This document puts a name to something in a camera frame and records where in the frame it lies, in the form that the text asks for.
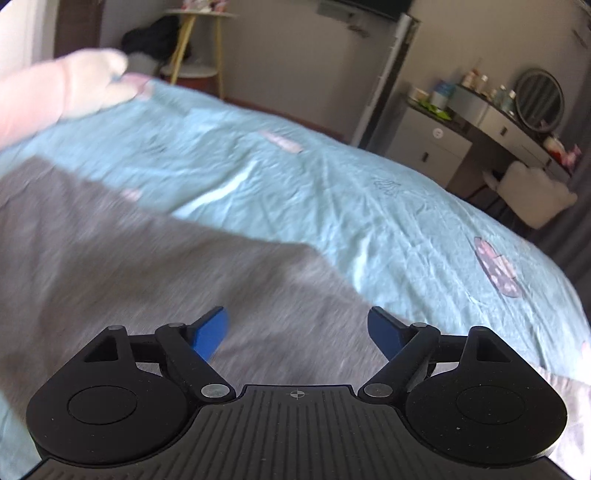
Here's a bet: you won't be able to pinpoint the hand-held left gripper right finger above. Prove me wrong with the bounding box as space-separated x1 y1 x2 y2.
358 306 509 400

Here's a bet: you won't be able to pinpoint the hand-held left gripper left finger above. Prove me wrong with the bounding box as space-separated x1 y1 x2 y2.
83 306 237 403

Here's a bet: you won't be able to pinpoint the grey pants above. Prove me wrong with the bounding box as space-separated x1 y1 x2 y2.
0 156 419 416

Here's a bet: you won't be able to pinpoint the light blue printed bed sheet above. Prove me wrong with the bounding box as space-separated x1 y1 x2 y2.
0 78 591 480

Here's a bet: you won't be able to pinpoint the white nightstand cabinet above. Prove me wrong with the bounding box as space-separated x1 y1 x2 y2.
385 99 474 188

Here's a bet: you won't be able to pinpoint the white upholstered chair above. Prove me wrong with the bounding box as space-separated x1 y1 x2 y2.
482 161 579 230

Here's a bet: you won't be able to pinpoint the grey curtain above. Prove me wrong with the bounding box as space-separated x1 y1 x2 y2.
526 152 591 319

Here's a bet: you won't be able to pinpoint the green tray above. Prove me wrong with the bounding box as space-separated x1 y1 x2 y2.
416 102 452 121

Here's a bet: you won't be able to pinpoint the white dressing table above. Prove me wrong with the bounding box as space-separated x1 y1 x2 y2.
445 83 573 185

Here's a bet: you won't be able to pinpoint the white and blue container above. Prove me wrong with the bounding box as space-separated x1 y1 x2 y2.
431 80 458 110

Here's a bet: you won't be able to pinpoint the slim white tower fan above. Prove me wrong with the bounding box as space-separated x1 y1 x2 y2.
353 14 421 148

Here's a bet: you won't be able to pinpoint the round side table yellow legs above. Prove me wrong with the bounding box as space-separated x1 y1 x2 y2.
157 7 241 100

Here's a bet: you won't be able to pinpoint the round mirror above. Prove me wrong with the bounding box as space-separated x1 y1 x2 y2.
513 68 566 134

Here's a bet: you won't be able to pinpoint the pink plush toy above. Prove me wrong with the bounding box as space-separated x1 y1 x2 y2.
0 48 154 149

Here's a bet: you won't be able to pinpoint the dark cloth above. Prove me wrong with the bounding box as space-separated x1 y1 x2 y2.
121 16 192 63

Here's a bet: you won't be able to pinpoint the brown wooden door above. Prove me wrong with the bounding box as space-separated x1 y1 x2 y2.
54 0 103 60

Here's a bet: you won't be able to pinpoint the dark wall screen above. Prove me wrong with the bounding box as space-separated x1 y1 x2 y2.
318 0 411 21

